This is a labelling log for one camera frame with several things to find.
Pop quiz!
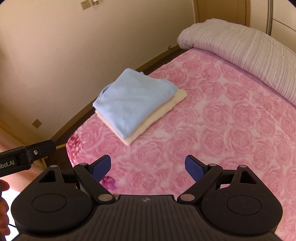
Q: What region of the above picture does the pink floral bed blanket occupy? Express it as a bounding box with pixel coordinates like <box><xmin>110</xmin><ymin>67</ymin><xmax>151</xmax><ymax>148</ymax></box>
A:
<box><xmin>66</xmin><ymin>49</ymin><xmax>295</xmax><ymax>240</ymax></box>

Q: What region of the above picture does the white sliding wardrobe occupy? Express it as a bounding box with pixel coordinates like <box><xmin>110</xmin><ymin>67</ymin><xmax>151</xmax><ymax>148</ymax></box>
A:
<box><xmin>250</xmin><ymin>0</ymin><xmax>295</xmax><ymax>51</ymax></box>

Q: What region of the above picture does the grey striped rolled duvet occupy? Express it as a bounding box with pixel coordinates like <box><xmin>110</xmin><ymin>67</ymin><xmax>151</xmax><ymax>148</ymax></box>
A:
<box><xmin>177</xmin><ymin>19</ymin><xmax>295</xmax><ymax>104</ymax></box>

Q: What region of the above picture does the light blue sweatshirt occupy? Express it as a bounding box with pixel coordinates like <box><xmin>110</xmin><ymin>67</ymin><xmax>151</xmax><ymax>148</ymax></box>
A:
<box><xmin>92</xmin><ymin>68</ymin><xmax>178</xmax><ymax>139</ymax></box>

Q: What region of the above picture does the person's left hand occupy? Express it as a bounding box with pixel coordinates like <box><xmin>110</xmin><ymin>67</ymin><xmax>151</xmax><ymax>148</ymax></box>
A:
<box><xmin>0</xmin><ymin>180</ymin><xmax>11</xmax><ymax>237</ymax></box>

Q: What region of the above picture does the brown wooden door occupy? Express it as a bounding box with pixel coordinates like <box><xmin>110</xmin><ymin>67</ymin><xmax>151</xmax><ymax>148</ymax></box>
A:
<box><xmin>193</xmin><ymin>0</ymin><xmax>250</xmax><ymax>27</ymax></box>

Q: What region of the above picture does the cream folded garment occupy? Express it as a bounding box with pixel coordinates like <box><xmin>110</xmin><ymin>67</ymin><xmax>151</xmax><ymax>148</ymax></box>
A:
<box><xmin>95</xmin><ymin>89</ymin><xmax>187</xmax><ymax>146</ymax></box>

